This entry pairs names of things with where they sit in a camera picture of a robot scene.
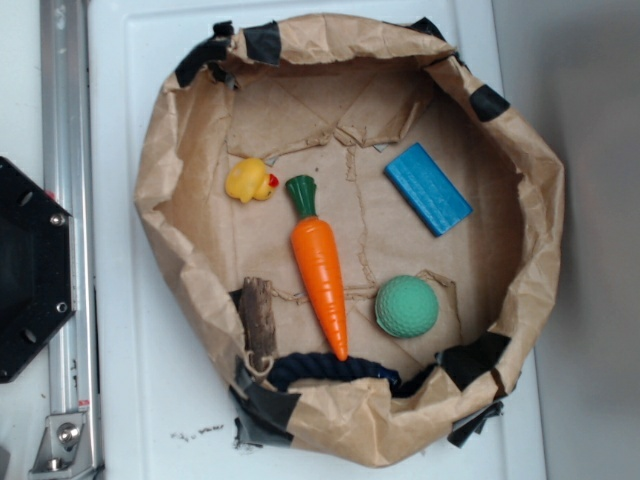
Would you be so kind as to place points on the blue wooden block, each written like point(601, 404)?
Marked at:
point(426, 188)

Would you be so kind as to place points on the orange toy carrot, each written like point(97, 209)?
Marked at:
point(316, 254)

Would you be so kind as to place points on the brown paper bag bin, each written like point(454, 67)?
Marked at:
point(337, 98)

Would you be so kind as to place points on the brown wooden stick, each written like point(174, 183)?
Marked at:
point(257, 317)

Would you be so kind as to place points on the yellow rubber duck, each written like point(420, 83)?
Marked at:
point(250, 180)

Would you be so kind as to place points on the green dimpled ball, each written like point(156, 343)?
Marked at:
point(406, 307)

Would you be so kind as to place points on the aluminium extrusion rail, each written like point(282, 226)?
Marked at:
point(73, 351)

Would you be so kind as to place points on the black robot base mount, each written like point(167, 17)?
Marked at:
point(36, 276)

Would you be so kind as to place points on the metal corner bracket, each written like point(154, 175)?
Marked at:
point(66, 450)

